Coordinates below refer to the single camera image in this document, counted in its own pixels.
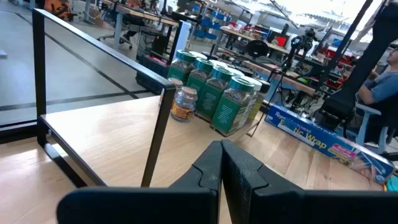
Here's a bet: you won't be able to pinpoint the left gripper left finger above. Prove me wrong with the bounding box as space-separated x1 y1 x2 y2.
55 139 224 224

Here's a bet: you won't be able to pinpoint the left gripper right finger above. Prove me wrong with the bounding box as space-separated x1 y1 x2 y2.
221 139 398 224

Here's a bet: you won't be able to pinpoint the green lid spice jar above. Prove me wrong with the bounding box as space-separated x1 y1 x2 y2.
210 76 256 137
195 65 234 121
167 49 197 85

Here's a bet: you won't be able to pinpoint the cork lid saffron jar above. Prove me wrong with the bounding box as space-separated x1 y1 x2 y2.
170 86 199 123
167 77 185 94

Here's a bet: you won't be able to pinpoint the black-lid herb jar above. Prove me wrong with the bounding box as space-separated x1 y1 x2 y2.
185 57 215 97

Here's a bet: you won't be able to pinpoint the white lid bagel seasoning jar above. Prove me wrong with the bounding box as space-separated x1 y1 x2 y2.
239 77 265 126
228 67 247 79

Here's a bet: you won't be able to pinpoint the blue plastic wrap box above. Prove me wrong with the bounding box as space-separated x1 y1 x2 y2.
264 103 396 186

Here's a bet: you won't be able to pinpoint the long wooden workbench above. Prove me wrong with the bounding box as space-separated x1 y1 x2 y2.
217 26 321 96

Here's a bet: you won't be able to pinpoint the black and red crate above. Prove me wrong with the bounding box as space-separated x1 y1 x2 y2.
135 53 171 95

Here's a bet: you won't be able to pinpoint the grey chair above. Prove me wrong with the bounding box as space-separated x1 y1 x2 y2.
353 102 391 154

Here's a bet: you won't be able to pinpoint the black round chair back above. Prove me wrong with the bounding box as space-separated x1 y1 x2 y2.
245 39 270 58

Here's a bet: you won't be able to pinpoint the teal square cloth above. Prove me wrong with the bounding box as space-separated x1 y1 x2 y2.
385 174 398 193

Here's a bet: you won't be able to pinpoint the blue storage bins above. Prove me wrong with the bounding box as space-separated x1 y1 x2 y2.
192 2 233 41

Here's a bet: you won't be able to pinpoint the black office chair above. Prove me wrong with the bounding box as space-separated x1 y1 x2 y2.
98 14 134 50

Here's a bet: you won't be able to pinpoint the person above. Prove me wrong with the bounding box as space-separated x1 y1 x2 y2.
356 45 398 147

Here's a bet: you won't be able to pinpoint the wooden background table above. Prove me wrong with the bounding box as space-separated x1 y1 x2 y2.
102 0 181 52

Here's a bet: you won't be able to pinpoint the orange object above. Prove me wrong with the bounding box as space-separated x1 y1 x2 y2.
43 0 72 16

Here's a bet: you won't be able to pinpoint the wooden shelf black metal frame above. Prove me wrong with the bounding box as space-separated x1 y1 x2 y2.
30 7 284 189

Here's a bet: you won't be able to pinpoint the black tripod with camera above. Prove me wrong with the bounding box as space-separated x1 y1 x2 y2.
279 27 320 105

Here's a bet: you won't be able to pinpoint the black metal rig frame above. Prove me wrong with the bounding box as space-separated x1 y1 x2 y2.
315 0 374 93

